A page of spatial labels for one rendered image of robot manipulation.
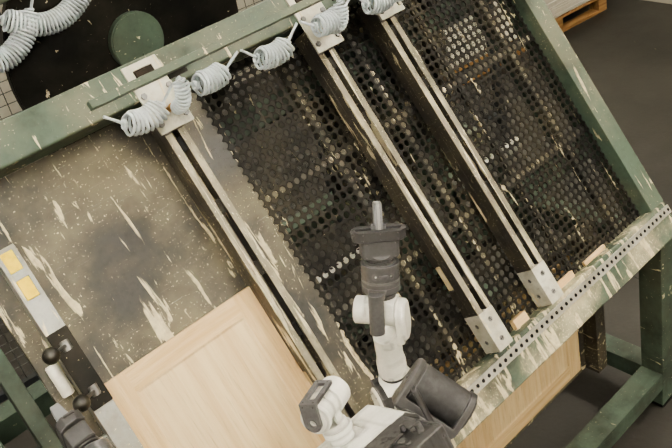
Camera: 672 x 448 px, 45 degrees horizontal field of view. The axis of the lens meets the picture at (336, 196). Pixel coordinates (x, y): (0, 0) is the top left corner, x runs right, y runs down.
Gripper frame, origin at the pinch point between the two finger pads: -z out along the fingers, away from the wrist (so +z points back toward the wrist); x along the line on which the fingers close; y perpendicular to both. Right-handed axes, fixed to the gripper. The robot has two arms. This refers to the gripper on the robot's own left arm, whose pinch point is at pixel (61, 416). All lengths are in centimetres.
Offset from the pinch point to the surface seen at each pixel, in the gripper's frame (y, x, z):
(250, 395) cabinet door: 41.0, 23.1, 13.0
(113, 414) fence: 10.7, 12.3, 0.6
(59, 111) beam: 36, -29, -52
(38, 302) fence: 10.1, -4.4, -25.1
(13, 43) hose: 45, -18, -94
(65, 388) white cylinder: 5.2, 7.1, -9.1
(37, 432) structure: -3.7, 16.7, -9.0
